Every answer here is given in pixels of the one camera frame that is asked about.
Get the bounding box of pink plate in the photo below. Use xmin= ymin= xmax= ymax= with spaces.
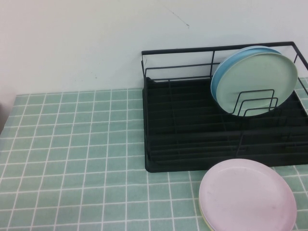
xmin=198 ymin=158 xmax=298 ymax=231

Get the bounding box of blue plate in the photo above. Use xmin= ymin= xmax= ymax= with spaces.
xmin=210 ymin=45 xmax=282 ymax=103

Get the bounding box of green plate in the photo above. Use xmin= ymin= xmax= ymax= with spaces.
xmin=216 ymin=52 xmax=298 ymax=118

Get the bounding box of yellow plate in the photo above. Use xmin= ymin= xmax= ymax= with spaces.
xmin=199 ymin=202 xmax=217 ymax=231

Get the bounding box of green checkered tablecloth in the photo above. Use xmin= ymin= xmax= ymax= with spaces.
xmin=0 ymin=76 xmax=308 ymax=231

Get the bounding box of black wire dish rack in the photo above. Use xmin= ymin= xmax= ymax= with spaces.
xmin=141 ymin=41 xmax=308 ymax=173

